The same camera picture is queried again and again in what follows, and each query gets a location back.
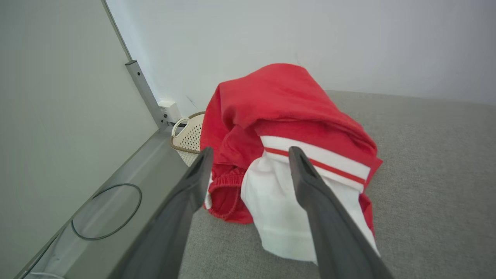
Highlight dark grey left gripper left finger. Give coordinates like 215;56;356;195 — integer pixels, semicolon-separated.
110;146;214;279

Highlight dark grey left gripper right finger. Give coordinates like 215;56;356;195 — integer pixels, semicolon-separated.
289;146;394;279

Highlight red Bulls basketball jersey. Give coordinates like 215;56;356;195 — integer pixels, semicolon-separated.
200;63;383;266

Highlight cream perforated laundry basket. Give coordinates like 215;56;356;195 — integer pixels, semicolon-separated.
170;111;206;167

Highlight thin black cable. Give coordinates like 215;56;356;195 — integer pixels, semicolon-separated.
15;183;142;279

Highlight white wall socket box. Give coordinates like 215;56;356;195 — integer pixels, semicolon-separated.
158;101;182;124

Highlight grey metal post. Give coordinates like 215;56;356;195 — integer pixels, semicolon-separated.
125;60;171;130

